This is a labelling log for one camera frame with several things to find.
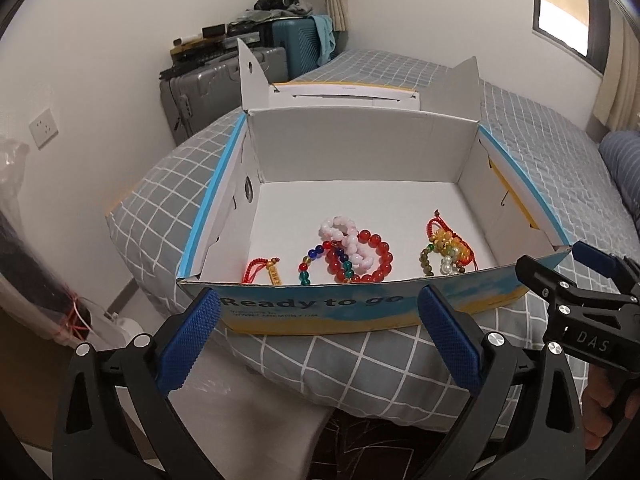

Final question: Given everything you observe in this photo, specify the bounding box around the yellow bead bracelet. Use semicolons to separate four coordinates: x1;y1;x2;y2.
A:
418;228;474;276

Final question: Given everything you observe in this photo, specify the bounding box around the multicolour bead bracelet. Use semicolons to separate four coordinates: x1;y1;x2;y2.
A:
297;239;354;286

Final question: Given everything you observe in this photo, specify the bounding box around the white bead bracelet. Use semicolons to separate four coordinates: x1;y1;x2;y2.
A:
316;214;376;272

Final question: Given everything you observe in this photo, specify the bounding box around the right hand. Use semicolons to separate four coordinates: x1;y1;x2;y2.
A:
582;364;616;451

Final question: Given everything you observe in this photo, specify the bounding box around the blue striped pillow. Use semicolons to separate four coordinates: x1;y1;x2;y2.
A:
599;130;640;230

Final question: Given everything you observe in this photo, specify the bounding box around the grey checked bed cover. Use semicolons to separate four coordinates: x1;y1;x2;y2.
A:
107;51;639;430

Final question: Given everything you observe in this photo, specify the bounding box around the clear plastic bag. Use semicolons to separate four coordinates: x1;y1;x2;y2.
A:
1;136;107;348

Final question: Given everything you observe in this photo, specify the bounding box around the white cardboard box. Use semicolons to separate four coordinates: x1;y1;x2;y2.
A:
177;44;570;335

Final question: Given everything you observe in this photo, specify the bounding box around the grey hard suitcase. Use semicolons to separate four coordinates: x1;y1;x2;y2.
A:
158;45;291;146

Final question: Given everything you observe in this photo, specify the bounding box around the window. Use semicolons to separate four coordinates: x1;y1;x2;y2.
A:
533;0;611;75

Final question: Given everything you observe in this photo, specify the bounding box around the teal hard suitcase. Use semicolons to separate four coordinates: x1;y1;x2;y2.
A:
271;18;320;79

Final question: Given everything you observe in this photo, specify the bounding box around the teal cloth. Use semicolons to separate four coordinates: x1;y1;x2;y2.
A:
311;14;336;66

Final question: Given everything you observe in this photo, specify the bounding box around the white pearl bracelet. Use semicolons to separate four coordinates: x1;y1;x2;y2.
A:
439;254;469;276

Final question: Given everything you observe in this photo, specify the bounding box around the red string gold charm bracelet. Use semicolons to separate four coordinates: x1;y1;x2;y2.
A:
242;257;282;286

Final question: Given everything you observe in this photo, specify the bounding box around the red cord bracelet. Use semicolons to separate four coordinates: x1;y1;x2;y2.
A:
425;208;478;271

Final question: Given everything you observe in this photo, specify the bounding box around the red bead bracelet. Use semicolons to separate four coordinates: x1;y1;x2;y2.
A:
324;227;395;283

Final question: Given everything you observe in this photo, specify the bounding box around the white wall socket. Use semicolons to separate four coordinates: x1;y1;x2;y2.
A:
29;108;58;150

